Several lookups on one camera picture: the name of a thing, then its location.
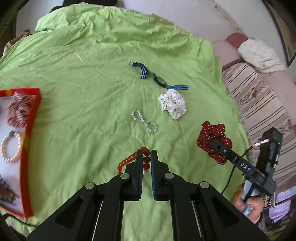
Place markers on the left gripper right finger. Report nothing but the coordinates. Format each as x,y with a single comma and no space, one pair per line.
199,211

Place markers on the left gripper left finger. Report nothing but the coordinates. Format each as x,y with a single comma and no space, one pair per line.
94,212

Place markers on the right hand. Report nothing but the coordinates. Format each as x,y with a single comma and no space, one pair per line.
257,203

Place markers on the striped floral mattress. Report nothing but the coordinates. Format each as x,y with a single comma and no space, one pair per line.
264,101

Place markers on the white patterned pillow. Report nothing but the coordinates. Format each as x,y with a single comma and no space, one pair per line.
262,57

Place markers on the red white patterned scrunchie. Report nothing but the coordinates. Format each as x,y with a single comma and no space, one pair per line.
19,109

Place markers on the red rimmed white tray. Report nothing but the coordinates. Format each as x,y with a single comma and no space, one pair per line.
15,146

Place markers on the green bed sheet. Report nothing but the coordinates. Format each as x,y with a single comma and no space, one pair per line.
96,111

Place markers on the black garment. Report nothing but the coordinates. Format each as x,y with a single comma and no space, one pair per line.
95,2

